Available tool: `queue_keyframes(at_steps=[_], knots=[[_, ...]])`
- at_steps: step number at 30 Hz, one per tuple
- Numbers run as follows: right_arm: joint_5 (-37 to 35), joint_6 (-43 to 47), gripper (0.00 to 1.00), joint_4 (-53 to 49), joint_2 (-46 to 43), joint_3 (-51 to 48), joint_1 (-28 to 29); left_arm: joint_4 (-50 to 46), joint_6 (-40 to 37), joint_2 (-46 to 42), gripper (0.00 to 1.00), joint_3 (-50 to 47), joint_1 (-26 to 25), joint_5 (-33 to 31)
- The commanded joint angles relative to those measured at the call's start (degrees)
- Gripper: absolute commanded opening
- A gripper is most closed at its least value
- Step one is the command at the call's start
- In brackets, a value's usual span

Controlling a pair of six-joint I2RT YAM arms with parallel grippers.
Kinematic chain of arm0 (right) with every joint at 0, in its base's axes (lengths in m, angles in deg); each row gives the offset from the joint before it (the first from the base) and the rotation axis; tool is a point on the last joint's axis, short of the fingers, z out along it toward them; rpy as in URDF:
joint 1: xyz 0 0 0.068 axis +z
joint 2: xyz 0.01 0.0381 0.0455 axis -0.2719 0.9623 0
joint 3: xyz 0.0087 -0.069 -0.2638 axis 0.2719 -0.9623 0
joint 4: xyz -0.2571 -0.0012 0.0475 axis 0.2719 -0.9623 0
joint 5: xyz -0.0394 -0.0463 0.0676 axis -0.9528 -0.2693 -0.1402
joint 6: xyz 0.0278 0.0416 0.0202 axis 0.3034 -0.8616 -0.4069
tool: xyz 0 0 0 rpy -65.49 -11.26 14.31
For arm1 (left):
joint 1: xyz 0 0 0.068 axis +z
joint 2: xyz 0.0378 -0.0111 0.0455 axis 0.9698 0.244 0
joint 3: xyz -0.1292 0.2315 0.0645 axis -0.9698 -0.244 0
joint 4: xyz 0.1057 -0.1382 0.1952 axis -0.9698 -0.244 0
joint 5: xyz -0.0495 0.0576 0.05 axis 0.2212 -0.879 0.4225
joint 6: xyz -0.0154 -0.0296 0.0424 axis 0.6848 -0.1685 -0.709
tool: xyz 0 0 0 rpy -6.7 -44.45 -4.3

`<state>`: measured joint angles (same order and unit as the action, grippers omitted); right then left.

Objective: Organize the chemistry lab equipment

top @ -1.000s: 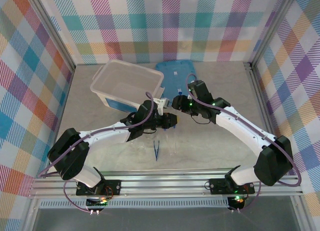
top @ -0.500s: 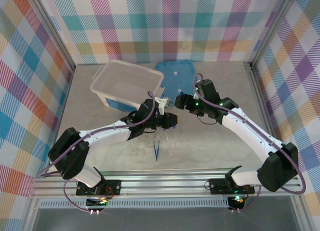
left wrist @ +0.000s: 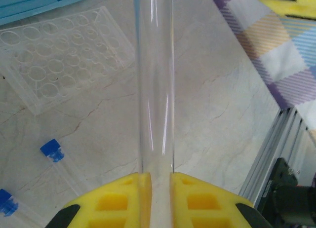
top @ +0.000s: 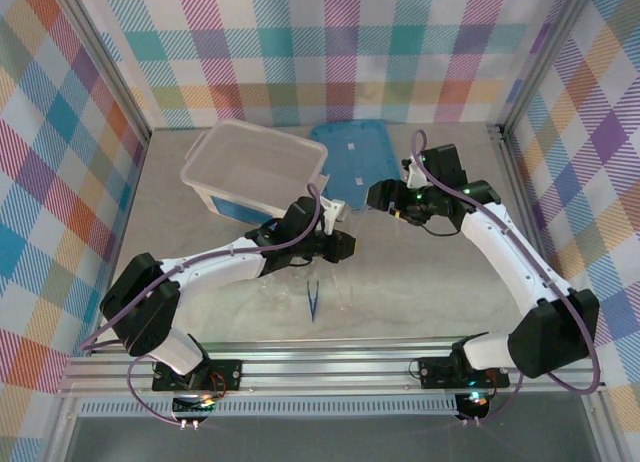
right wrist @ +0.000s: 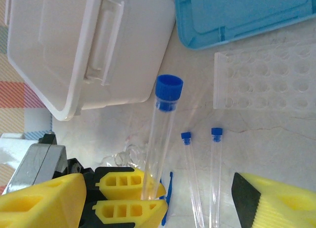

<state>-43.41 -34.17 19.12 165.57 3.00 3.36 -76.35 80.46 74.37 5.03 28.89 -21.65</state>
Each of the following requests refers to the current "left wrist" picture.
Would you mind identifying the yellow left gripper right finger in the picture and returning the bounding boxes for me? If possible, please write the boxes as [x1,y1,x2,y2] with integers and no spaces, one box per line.
[169,172,273,228]

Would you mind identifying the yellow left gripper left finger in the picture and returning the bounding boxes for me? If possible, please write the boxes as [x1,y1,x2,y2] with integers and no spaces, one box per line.
[48,172,152,228]

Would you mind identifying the blue-capped clear tube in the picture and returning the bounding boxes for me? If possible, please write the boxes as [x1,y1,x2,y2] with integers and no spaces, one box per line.
[39,138,83,197]
[0,188,47,228]

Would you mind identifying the clear glass test tube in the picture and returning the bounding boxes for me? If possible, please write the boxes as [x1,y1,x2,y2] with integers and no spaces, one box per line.
[132,0,177,228]

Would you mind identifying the clear plastic well plate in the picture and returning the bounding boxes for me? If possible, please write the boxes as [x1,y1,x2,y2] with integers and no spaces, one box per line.
[0,5,136,115]

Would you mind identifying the plaid backdrop cloth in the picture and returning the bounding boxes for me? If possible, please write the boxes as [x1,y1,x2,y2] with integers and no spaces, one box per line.
[206,0,316,130]

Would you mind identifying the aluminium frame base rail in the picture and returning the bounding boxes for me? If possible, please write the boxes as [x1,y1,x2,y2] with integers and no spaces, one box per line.
[237,106,316,214]

